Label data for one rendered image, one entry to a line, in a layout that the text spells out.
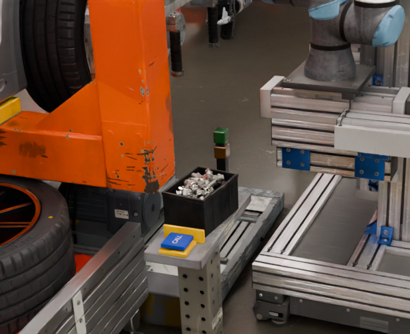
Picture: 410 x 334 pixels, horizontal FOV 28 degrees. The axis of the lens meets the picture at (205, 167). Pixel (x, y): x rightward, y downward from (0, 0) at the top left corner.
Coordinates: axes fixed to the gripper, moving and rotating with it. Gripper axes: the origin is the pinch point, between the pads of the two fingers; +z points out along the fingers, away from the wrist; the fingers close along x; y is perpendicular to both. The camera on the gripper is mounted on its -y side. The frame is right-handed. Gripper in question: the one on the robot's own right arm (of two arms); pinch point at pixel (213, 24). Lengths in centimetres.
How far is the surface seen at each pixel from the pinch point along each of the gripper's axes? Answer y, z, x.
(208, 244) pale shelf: -38, 88, 30
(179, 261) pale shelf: -39, 97, 25
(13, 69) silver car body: 0, 63, -43
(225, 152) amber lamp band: -24, 58, 24
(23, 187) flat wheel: -33, 79, -34
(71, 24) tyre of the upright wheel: 11, 48, -29
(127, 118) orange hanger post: -8, 76, 2
